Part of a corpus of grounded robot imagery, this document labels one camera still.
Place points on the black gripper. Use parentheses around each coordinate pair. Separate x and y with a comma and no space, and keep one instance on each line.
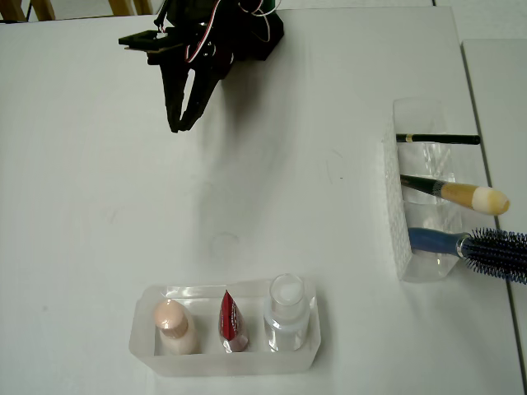
(178,76)

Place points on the wooden furniture leg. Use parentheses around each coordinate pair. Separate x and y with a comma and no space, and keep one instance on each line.
(43,9)
(143,5)
(121,6)
(12,10)

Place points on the black gripper camera board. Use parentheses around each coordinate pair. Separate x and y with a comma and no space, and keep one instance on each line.
(140,40)

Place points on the green base clamp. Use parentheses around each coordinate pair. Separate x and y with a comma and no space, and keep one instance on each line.
(269,4)

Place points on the red hand cream tube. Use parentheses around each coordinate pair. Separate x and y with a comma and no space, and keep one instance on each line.
(231,321)

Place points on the dark blue eyeliner pencil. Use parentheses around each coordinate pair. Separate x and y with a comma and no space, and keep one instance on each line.
(444,139)

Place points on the frosted plastic bin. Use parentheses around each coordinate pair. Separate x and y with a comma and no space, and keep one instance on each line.
(230,364)

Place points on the pink bottle with ribbed cap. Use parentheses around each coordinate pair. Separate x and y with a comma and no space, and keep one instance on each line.
(169,317)

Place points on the clear acrylic organizer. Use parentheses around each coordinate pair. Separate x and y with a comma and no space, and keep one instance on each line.
(393,197)

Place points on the clear spray bottle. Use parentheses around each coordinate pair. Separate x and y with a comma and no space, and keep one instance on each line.
(286,296)

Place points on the blue round hairbrush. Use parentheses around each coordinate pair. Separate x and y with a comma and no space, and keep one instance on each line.
(432,240)

